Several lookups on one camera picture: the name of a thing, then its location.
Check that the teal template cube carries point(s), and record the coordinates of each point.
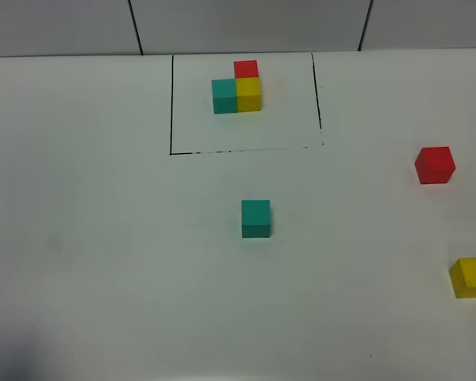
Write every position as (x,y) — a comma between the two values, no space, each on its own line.
(224,96)

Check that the red template cube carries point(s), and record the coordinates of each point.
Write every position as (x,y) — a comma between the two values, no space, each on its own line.
(246,69)

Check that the yellow template cube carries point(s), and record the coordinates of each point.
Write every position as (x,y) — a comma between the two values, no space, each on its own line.
(249,94)

